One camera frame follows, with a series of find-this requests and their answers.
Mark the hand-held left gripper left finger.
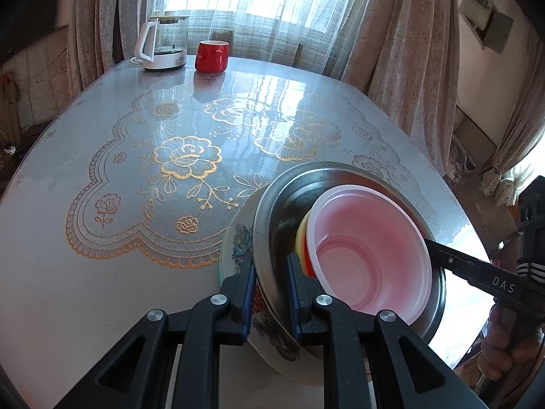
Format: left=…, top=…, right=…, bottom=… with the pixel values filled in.
left=55, top=251, right=259, bottom=409

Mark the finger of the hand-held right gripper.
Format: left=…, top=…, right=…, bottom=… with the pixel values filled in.
left=423, top=239, right=529, bottom=308

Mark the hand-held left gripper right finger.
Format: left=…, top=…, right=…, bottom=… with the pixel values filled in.
left=286, top=253, right=486, bottom=409

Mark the yellow bowl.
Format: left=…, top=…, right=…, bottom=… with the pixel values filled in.
left=295, top=215, right=316, bottom=276

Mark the white dragon print plate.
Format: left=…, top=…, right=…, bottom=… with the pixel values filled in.
left=218, top=202, right=333, bottom=387

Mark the red bowl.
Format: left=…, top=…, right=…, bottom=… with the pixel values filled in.
left=306, top=185, right=433, bottom=325

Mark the stainless steel basin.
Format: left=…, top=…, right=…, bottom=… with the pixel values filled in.
left=252, top=161, right=447, bottom=342

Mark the person's right hand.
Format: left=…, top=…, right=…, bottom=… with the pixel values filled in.
left=477, top=302, right=545, bottom=383

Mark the tied beige curtain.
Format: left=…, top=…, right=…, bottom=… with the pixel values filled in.
left=480, top=30, right=545, bottom=208

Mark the lace floral tablecloth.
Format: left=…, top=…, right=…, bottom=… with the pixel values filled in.
left=0, top=53, right=495, bottom=409

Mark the beige patterned curtain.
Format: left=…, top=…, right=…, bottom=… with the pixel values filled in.
left=64, top=0, right=161, bottom=91
left=341, top=0, right=466, bottom=175

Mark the red mug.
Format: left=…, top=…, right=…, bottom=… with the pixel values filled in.
left=194, top=40, right=230, bottom=73

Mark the white glass electric kettle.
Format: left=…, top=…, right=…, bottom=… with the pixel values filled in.
left=130, top=11, right=191, bottom=72

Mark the sheer white curtain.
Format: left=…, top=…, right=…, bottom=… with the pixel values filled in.
left=145, top=0, right=368, bottom=78

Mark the grey wall electrical box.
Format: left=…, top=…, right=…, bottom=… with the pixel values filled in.
left=459, top=0, right=514, bottom=54

